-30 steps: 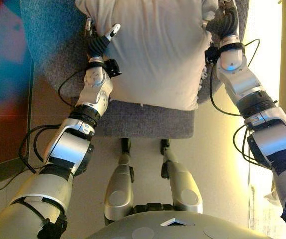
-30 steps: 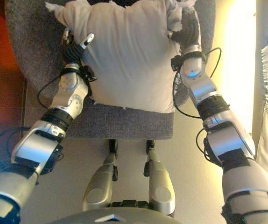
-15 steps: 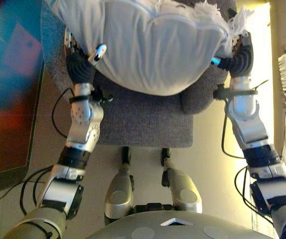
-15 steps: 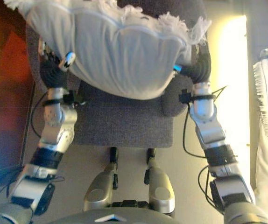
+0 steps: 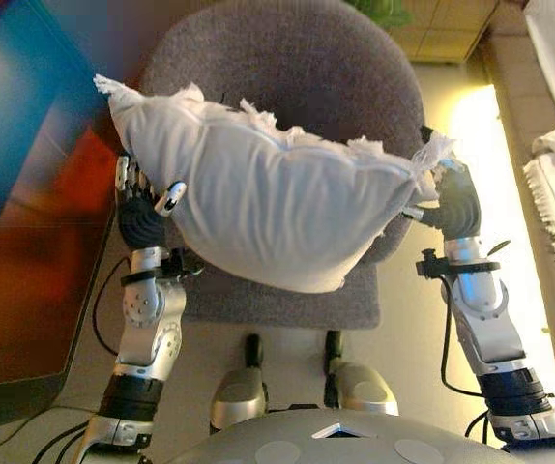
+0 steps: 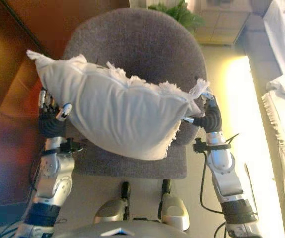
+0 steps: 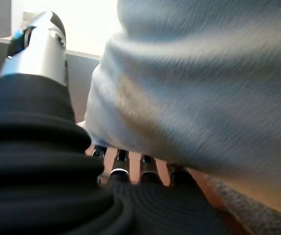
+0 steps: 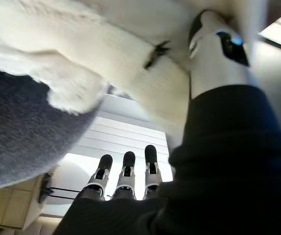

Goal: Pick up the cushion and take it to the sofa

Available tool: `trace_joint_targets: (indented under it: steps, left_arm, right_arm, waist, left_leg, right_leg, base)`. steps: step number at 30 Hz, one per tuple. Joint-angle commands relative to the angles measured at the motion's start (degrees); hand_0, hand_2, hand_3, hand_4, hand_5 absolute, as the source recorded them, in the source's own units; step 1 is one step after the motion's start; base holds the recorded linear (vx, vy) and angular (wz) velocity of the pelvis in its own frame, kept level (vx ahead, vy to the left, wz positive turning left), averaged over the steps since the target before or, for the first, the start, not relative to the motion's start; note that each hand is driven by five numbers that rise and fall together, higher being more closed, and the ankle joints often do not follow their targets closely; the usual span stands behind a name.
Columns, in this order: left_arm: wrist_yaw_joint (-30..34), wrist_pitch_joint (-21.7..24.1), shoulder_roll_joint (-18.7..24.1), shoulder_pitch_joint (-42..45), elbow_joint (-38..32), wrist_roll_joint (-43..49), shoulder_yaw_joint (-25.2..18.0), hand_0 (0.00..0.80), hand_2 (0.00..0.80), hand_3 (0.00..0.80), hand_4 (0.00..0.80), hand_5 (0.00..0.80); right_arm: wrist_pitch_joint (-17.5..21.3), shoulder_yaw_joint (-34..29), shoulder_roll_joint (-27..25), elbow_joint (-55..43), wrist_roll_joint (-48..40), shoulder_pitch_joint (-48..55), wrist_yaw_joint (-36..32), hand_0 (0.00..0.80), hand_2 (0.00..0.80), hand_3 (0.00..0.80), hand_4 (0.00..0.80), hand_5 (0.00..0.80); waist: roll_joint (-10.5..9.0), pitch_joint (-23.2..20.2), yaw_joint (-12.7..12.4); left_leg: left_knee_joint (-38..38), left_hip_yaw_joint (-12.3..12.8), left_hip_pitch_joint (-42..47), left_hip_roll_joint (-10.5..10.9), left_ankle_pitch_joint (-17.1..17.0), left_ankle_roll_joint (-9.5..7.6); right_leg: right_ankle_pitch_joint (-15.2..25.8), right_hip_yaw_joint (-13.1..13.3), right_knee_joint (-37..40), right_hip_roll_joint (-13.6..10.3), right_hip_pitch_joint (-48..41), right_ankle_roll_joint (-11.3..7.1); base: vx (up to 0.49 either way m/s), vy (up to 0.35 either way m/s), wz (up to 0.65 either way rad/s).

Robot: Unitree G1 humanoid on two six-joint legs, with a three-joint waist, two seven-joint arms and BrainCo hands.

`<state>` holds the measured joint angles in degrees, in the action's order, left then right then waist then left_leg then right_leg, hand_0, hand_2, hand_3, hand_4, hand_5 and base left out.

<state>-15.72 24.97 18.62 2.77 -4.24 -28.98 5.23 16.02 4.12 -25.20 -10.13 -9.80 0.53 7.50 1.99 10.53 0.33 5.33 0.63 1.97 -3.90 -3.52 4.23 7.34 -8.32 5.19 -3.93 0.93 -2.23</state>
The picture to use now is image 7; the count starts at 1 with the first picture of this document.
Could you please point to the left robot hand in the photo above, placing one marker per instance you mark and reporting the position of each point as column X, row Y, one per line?
column 37, row 171

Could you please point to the light blue-white cloth garment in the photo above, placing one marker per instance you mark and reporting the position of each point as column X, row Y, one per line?
column 192, row 85

